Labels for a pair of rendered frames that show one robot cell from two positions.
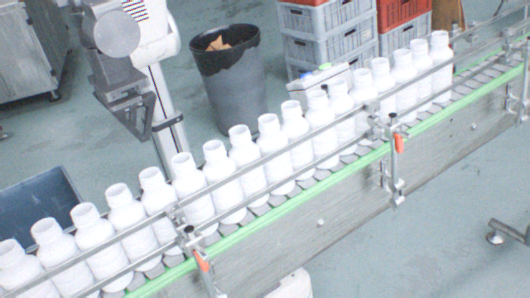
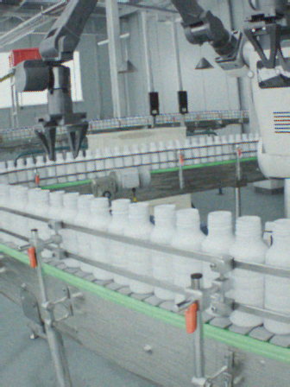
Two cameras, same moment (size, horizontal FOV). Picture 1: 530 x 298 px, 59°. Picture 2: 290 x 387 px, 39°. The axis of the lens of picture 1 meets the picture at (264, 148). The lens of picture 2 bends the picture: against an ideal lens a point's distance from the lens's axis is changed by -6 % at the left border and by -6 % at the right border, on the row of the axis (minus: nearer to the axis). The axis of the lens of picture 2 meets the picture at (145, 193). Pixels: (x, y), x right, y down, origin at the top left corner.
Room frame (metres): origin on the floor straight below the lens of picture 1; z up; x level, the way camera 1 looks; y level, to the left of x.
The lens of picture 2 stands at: (0.59, -0.76, 1.32)
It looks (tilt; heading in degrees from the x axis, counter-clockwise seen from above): 10 degrees down; 76
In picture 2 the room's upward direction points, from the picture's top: 5 degrees counter-clockwise
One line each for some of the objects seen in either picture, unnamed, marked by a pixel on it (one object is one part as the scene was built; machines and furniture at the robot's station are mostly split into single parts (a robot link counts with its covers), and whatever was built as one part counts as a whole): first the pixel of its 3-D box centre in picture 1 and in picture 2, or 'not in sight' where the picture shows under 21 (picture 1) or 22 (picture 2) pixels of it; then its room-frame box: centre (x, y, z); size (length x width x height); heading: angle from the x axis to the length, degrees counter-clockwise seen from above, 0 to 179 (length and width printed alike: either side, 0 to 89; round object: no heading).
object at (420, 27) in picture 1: (388, 31); not in sight; (3.70, -1.21, 0.11); 0.61 x 0.41 x 0.22; 120
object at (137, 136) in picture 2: not in sight; (139, 177); (1.87, 4.47, 0.59); 1.10 x 0.62 x 1.18; 9
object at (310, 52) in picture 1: (330, 36); not in sight; (3.29, -0.64, 0.33); 0.61 x 0.41 x 0.22; 124
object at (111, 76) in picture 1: (112, 64); (59, 105); (0.66, 0.19, 1.36); 0.10 x 0.07 x 0.07; 27
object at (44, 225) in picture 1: (65, 262); (38, 220); (0.58, 0.35, 1.08); 0.06 x 0.06 x 0.17
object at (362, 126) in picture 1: (363, 107); (249, 272); (0.87, -0.23, 1.08); 0.06 x 0.06 x 0.17
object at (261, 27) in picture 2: not in sight; (270, 42); (0.99, -0.14, 1.43); 0.07 x 0.07 x 0.09; 27
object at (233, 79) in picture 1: (234, 83); not in sight; (2.84, 0.10, 0.32); 0.45 x 0.45 x 0.64
